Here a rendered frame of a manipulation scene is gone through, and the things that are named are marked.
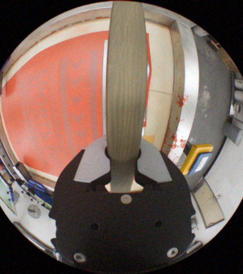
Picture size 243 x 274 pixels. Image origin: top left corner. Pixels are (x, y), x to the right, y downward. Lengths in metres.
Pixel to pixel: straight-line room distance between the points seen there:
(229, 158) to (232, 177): 0.61
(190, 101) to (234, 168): 3.25
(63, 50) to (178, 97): 0.24
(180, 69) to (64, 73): 0.21
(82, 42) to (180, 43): 0.18
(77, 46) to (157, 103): 0.20
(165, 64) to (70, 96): 0.19
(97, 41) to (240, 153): 3.32
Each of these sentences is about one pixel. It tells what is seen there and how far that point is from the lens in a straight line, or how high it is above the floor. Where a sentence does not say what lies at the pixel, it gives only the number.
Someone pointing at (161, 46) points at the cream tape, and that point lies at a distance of 0.21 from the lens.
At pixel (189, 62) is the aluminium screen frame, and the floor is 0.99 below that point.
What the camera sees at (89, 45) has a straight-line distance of 0.20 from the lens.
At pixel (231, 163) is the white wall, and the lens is 3.38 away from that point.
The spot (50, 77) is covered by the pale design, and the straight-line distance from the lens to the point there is 0.23.
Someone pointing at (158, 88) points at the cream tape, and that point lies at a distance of 0.18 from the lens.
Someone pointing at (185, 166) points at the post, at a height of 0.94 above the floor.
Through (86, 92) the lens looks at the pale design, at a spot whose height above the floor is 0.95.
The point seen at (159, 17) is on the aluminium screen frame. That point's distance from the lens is 0.25.
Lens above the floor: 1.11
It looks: 62 degrees down
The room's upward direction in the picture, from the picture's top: 180 degrees clockwise
